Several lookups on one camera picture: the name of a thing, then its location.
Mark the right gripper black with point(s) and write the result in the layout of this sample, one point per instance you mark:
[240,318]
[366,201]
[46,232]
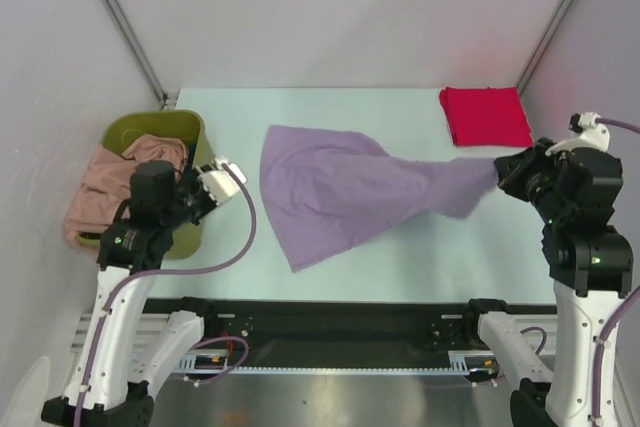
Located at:
[510,168]

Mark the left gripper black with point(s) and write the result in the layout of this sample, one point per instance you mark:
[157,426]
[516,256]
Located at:
[194,179]

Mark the purple t shirt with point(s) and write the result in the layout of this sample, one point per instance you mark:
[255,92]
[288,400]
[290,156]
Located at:
[326,192]

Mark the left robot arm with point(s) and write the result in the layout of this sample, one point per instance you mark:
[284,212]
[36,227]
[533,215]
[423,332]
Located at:
[105,388]

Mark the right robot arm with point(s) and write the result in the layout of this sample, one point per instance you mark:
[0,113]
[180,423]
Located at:
[573,190]

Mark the olive green plastic bin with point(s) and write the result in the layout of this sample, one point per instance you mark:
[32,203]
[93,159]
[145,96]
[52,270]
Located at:
[184,125]

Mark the folded red t shirt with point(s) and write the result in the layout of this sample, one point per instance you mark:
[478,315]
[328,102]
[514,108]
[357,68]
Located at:
[485,117]

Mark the pink t shirt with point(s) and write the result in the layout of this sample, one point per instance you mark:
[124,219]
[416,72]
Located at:
[106,183]

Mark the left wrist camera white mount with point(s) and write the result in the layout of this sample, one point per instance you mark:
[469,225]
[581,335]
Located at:
[221,179]

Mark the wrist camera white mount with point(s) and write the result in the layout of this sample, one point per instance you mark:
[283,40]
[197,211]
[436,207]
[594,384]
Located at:
[588,131]
[221,179]

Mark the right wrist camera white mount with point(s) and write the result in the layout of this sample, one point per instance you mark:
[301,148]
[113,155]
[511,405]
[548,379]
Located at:
[588,131]

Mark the aluminium frame rail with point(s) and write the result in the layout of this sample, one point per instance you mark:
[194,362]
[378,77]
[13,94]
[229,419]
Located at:
[445,331]

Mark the white slotted cable duct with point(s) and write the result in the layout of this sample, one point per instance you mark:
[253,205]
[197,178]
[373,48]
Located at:
[456,364]

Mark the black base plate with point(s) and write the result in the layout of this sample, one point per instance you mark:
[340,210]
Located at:
[324,334]

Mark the right corner aluminium post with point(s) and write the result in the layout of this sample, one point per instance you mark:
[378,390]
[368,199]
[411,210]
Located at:
[552,27]

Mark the corner aluminium post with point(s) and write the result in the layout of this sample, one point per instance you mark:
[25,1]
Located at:
[135,48]
[552,27]

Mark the left corner aluminium post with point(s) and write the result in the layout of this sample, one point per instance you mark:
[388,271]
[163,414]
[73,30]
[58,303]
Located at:
[135,48]

